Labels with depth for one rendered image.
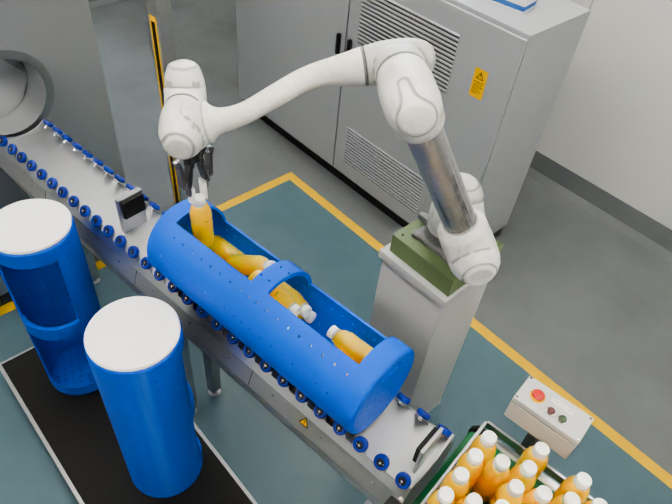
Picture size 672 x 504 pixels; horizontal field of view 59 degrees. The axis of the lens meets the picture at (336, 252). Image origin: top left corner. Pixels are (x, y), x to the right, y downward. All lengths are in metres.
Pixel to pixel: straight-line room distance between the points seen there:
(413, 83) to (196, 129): 0.52
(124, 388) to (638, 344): 2.73
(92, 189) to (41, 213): 0.31
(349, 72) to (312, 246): 2.10
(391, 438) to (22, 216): 1.47
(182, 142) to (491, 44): 1.78
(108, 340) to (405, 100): 1.10
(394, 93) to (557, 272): 2.57
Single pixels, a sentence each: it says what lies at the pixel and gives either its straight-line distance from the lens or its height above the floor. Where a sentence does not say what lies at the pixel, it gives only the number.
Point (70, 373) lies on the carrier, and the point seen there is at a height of 0.16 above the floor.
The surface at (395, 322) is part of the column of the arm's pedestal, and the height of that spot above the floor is 0.70.
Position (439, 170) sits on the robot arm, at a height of 1.58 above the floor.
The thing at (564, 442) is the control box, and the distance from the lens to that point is 1.80.
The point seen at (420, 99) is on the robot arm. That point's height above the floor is 1.82.
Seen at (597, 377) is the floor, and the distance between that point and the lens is 3.41.
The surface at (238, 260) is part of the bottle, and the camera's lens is 1.92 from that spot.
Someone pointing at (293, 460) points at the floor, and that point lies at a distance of 2.77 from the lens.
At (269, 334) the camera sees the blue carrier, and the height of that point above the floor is 1.17.
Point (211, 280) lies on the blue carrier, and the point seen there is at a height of 1.18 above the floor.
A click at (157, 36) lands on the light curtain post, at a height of 1.53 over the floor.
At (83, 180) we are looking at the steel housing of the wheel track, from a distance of 2.62.
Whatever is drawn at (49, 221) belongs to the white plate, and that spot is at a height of 1.04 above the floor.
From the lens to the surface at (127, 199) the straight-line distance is 2.26.
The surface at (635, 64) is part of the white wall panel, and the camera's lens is 4.02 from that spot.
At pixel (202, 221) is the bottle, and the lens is 1.87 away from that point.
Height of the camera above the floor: 2.51
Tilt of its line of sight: 45 degrees down
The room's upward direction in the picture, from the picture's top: 7 degrees clockwise
